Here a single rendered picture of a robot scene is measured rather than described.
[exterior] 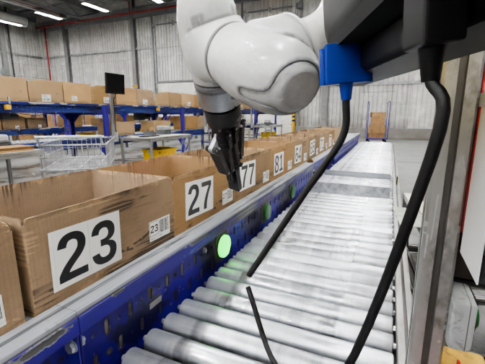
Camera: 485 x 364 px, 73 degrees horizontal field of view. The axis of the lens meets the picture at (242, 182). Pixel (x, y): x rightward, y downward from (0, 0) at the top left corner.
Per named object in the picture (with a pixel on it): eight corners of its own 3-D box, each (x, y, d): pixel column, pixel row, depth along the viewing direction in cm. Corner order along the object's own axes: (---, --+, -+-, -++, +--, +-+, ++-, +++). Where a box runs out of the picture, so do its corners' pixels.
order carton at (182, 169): (175, 238, 89) (172, 177, 85) (96, 224, 100) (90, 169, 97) (237, 203, 124) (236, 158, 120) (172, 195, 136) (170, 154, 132)
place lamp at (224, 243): (221, 261, 99) (221, 240, 97) (218, 261, 99) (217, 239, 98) (232, 253, 105) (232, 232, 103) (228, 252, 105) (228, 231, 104)
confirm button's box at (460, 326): (475, 355, 41) (483, 307, 39) (446, 349, 42) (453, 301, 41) (464, 324, 47) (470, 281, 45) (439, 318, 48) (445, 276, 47)
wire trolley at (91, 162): (71, 217, 391) (60, 129, 370) (120, 212, 407) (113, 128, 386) (46, 252, 291) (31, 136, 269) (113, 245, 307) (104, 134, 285)
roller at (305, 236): (396, 263, 114) (398, 250, 113) (258, 240, 135) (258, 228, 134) (396, 258, 118) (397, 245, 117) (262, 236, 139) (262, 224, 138)
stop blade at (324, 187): (388, 203, 184) (390, 187, 182) (307, 195, 202) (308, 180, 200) (388, 203, 184) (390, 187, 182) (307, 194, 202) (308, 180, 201)
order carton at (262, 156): (236, 203, 123) (236, 158, 120) (172, 195, 135) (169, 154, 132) (271, 183, 159) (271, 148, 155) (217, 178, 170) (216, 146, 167)
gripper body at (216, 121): (224, 118, 61) (231, 156, 68) (247, 97, 66) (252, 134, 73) (193, 110, 65) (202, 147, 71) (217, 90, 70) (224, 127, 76)
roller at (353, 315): (399, 347, 73) (401, 326, 72) (200, 295, 94) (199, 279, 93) (398, 333, 78) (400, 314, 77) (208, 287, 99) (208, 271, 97)
